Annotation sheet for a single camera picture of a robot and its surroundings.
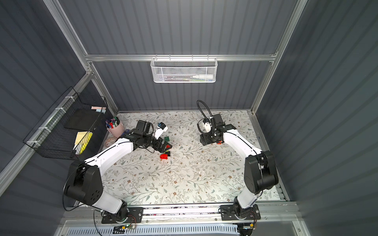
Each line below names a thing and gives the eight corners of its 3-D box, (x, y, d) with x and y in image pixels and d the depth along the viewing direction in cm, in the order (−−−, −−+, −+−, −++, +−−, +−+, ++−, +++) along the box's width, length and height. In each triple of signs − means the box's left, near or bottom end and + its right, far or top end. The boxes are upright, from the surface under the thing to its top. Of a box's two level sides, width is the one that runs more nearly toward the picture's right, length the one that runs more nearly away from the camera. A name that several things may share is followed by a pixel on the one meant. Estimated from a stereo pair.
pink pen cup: (113, 138, 107) (104, 126, 96) (116, 129, 112) (108, 117, 101) (123, 138, 107) (116, 126, 96) (126, 129, 112) (119, 117, 101)
